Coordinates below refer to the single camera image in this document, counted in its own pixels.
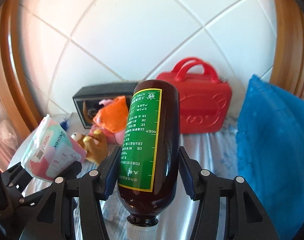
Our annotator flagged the pink sanitary pad pack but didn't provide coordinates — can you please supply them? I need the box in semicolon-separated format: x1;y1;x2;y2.
21;115;87;181

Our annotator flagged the brown bear plush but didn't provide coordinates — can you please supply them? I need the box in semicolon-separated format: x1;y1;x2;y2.
71;129;108;165

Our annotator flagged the brown medicine bottle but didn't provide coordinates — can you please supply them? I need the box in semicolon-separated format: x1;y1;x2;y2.
117;80;180;239

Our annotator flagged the pink pig plush orange dress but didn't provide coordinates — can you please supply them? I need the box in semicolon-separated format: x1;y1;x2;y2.
89;96;129;145

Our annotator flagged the blue feather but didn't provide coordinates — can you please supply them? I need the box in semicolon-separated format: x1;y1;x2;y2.
59;118;68;132

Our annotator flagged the blue plastic storage crate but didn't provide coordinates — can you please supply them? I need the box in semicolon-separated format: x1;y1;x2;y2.
236;76;304;239

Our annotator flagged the light blue bed sheet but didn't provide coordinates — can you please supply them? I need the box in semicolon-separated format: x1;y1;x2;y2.
7;113;238;239

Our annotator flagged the black gift box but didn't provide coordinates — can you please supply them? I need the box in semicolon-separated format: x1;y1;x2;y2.
72;82;138;129

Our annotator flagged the red mini suitcase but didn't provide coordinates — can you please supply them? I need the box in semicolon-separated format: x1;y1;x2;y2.
157;57;232;134

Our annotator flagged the wooden frame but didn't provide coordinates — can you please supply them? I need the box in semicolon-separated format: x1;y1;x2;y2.
0;0;41;143

